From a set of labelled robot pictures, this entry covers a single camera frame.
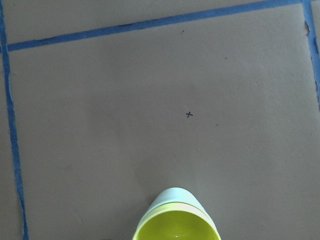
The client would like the yellow plastic cup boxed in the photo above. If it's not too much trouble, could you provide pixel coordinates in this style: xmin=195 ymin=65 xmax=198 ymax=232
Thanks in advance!
xmin=132 ymin=202 xmax=221 ymax=240

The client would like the green plastic cup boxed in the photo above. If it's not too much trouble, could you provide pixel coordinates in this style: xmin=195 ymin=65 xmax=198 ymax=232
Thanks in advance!
xmin=137 ymin=187 xmax=217 ymax=230

